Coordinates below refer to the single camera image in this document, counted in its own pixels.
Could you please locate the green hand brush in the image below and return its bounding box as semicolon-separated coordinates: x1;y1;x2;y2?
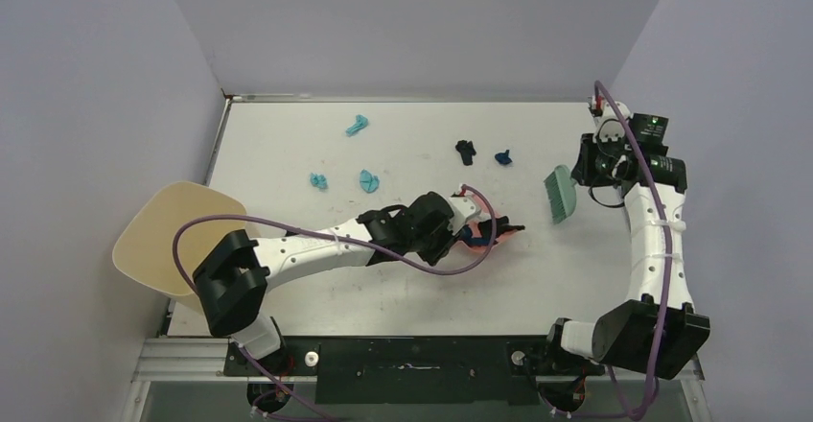
544;165;577;224

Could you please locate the pink plastic dustpan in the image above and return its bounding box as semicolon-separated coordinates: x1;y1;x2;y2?
459;216;525;253

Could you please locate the black paper scrap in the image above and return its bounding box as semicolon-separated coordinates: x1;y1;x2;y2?
454;140;476;166
477;216;525;240

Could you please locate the dark blue paper scrap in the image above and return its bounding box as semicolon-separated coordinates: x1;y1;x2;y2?
460;226;490;248

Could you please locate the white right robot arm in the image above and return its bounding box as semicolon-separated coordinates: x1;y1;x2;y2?
542;113;710;379

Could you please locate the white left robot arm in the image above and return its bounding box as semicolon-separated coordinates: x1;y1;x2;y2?
193;192;481;375

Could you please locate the teal paper scrap middle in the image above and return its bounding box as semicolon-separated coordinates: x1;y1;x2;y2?
359;170;380;194

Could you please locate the teal paper scrap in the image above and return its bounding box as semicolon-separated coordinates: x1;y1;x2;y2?
309;173;329;191
359;170;380;194
345;114;369;137

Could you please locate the black paper scrap top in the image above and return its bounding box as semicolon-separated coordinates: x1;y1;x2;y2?
454;140;476;166

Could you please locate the small dark blue scrap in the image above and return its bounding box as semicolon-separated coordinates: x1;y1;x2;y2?
494;150;513;166

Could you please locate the teal paper scrap left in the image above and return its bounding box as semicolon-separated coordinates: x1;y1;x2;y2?
309;173;329;191

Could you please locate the teal paper scrap top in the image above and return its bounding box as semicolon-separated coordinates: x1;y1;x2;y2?
345;114;369;137

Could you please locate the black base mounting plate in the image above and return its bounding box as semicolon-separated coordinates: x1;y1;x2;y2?
261;335;605;405

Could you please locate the beige waste bin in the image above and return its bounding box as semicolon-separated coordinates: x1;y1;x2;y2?
112;181;246;314

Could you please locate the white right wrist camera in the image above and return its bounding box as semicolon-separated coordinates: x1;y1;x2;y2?
589;96;625;144

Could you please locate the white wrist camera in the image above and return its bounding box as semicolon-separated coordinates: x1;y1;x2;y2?
446;186;481;230
589;96;625;144

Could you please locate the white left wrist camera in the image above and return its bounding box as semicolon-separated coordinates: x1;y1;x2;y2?
446;186;481;230

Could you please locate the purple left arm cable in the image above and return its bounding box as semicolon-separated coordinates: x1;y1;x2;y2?
173;183;499;422

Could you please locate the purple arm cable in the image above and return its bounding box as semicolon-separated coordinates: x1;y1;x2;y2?
593;80;673;422
173;183;499;422

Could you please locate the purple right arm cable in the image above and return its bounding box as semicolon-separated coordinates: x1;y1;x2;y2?
593;80;673;422

